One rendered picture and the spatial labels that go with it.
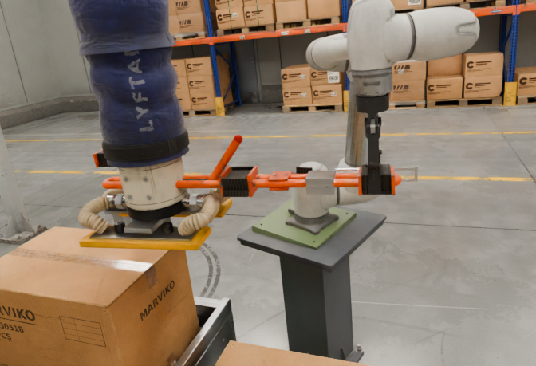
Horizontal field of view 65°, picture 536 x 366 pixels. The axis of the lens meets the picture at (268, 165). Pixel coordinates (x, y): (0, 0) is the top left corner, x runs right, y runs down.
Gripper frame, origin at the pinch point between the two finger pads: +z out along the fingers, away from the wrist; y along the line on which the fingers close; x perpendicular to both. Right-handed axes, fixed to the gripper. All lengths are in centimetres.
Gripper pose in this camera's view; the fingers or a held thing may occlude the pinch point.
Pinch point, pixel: (374, 176)
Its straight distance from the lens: 106.9
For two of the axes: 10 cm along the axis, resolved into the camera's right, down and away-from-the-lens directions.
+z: 1.0, 9.5, 3.0
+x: 9.7, -0.2, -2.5
